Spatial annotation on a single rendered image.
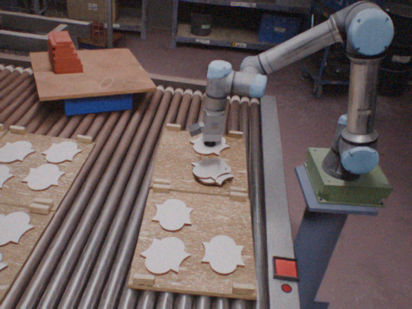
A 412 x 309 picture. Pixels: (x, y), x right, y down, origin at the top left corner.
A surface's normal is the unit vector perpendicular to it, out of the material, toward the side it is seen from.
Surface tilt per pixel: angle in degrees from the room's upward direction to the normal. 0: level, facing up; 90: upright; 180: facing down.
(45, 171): 0
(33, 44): 90
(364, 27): 82
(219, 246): 0
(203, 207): 0
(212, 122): 90
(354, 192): 90
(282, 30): 90
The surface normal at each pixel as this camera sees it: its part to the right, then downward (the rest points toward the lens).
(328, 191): 0.02, 0.56
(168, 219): 0.11, -0.83
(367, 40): -0.15, 0.41
